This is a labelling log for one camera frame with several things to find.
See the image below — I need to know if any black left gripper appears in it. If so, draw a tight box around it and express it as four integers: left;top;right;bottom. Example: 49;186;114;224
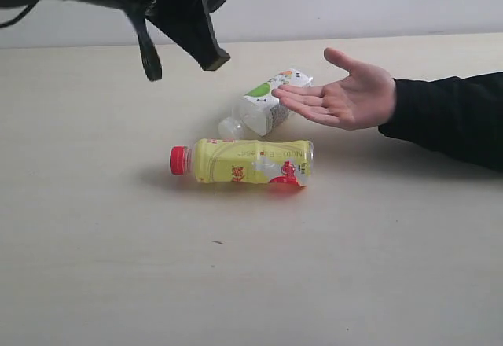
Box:
76;0;230;82

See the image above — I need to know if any white bottle with apple label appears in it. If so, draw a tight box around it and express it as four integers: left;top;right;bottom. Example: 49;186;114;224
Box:
218;68;313;140

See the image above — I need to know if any yellow label bottle red cap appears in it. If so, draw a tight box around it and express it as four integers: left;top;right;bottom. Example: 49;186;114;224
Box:
170;138;314;187

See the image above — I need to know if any open bare human hand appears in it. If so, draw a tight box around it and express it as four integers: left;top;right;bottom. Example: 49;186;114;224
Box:
272;47;396;131

